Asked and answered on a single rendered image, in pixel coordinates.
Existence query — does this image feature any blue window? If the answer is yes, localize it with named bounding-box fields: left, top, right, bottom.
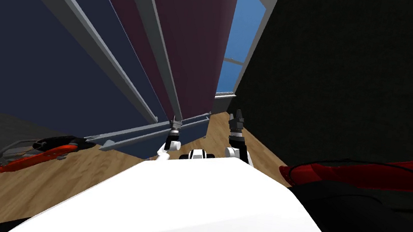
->
left=215, top=0, right=269, bottom=99

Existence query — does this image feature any maroon cupboard door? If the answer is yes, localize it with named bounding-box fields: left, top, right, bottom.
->
left=69, top=0, right=241, bottom=131

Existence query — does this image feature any grey and red pointed shape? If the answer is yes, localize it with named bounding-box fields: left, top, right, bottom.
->
left=0, top=126, right=97, bottom=190

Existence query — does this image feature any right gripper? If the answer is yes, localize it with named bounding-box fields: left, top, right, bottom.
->
left=226, top=108, right=248, bottom=137

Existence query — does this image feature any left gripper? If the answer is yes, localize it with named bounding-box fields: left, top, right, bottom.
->
left=168, top=117, right=184, bottom=133

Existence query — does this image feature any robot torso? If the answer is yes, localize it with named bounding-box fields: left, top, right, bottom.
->
left=6, top=125, right=372, bottom=232

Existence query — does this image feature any red curved furniture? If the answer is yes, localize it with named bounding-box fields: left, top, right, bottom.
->
left=276, top=125, right=413, bottom=205

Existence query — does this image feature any dark blue cupboard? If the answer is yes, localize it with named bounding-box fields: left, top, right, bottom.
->
left=0, top=0, right=227, bottom=168

